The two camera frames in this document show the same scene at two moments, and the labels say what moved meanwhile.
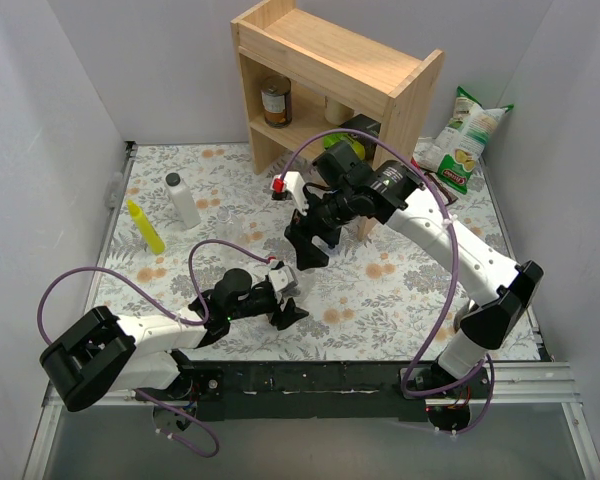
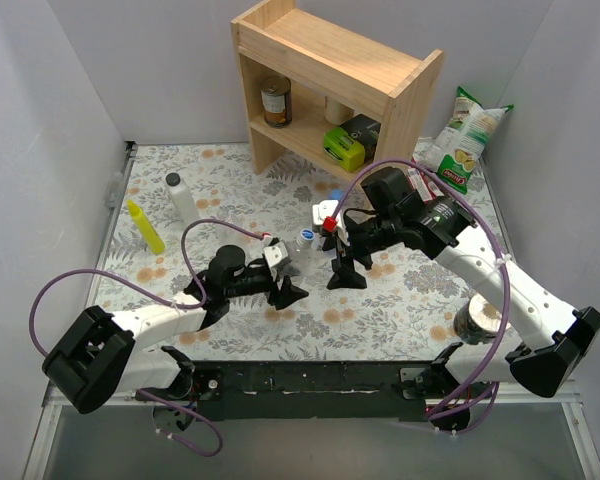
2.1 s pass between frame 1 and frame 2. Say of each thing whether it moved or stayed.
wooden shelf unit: stayed
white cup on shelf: stayed
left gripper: moved
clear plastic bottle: moved
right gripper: moved
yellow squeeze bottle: stayed
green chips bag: stayed
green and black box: stayed
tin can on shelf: stayed
